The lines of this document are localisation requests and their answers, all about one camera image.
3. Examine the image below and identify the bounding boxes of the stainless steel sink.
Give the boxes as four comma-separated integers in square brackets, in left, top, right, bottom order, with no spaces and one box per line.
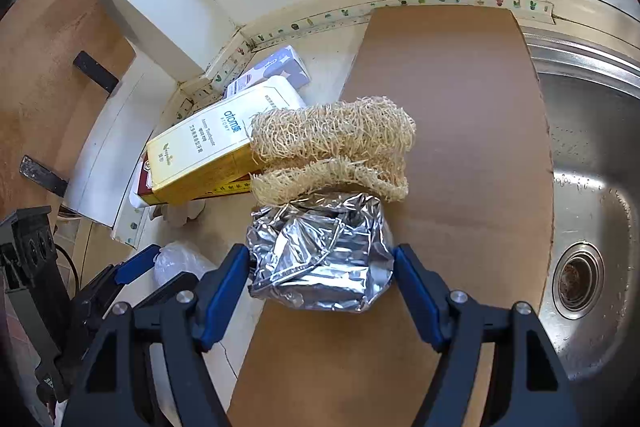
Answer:
[520,24,640,388]

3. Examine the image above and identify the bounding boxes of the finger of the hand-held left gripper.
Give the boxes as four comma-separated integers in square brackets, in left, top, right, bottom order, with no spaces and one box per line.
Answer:
[72,244,162,343]

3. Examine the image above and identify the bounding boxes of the silver foil bag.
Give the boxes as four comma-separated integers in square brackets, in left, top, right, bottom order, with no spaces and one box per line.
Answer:
[245,189,396,315]

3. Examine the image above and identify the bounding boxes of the brown cardboard sheet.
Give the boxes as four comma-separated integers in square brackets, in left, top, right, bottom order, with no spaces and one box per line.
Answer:
[227,5,556,427]

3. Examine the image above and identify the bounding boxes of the black board bracket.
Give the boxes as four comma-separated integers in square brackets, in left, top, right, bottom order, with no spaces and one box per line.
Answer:
[72,51,120,92]
[19,155,69,198]

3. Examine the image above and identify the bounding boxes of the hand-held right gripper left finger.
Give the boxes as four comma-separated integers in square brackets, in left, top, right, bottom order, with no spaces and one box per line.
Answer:
[60,244,251,427]

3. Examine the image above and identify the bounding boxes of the yellow white carton box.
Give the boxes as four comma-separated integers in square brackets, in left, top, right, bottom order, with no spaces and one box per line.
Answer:
[146,76,307,206]

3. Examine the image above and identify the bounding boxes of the wooden cutting board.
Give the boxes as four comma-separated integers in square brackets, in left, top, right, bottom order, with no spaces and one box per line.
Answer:
[0,0,138,228]

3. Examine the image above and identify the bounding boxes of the purple white carton box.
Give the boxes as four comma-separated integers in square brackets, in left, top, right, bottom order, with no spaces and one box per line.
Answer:
[222,46,311,100]

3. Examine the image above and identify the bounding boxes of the white crumpled plastic bag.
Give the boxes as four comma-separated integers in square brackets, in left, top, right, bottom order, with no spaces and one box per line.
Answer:
[152,242,221,293]

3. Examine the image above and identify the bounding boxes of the gold red box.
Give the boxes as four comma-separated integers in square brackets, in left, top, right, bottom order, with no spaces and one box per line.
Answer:
[131,152,253,209]

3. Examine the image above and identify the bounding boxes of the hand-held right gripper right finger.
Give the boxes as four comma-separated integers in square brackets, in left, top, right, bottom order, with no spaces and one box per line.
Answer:
[392,244,576,427]

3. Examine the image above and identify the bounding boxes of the dried loofah sponge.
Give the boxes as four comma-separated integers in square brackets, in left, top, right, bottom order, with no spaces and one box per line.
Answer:
[248,95,417,208]

